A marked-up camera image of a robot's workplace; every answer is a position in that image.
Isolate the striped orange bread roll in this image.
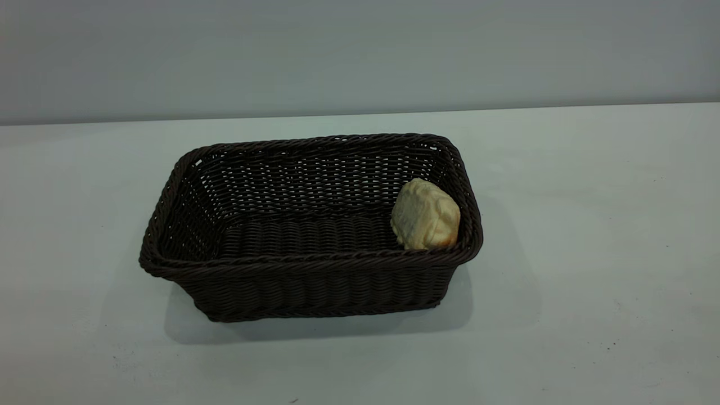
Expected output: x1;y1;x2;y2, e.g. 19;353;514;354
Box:
390;178;462;251

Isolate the dark brown wicker basket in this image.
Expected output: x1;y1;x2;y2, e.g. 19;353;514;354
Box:
138;133;484;323

